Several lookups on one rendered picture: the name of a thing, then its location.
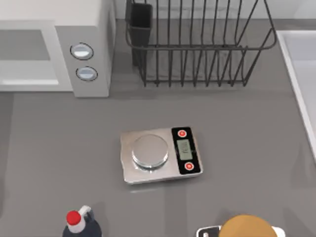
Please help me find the white and black device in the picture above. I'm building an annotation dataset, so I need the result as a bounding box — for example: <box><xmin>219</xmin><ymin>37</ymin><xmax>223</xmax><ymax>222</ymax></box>
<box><xmin>196</xmin><ymin>225</ymin><xmax>286</xmax><ymax>237</ymax></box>

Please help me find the dark bottle with red cap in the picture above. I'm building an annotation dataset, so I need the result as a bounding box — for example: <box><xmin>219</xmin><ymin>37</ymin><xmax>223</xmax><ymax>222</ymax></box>
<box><xmin>62</xmin><ymin>205</ymin><xmax>102</xmax><ymax>237</ymax></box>

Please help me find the round grey microwave knob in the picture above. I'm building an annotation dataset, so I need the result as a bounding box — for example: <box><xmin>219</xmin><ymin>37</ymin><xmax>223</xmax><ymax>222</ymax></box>
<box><xmin>75</xmin><ymin>66</ymin><xmax>98</xmax><ymax>82</ymax></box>
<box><xmin>70</xmin><ymin>42</ymin><xmax>94</xmax><ymax>61</ymax></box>

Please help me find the black cutlery holder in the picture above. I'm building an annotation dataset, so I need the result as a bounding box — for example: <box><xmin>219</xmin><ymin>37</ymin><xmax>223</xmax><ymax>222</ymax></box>
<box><xmin>125</xmin><ymin>0</ymin><xmax>154</xmax><ymax>66</ymax></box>

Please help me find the dark wire dish rack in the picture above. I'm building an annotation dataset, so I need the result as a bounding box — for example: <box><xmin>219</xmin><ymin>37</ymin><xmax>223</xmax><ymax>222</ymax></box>
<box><xmin>125</xmin><ymin>0</ymin><xmax>277</xmax><ymax>88</ymax></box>

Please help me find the pale microwave oven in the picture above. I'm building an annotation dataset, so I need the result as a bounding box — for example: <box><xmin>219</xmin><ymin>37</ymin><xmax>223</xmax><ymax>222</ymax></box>
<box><xmin>0</xmin><ymin>0</ymin><xmax>117</xmax><ymax>99</ymax></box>

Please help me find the white sink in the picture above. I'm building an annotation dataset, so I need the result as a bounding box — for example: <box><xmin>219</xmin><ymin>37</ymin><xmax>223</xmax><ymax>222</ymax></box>
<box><xmin>275</xmin><ymin>30</ymin><xmax>316</xmax><ymax>161</ymax></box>

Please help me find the round brown bread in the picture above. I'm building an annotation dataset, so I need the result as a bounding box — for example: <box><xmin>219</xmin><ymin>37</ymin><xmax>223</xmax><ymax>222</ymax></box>
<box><xmin>218</xmin><ymin>214</ymin><xmax>278</xmax><ymax>237</ymax></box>

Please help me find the silver kitchen scale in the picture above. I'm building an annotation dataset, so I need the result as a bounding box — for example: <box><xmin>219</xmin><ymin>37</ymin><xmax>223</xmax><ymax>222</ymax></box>
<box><xmin>120</xmin><ymin>126</ymin><xmax>204</xmax><ymax>185</ymax></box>

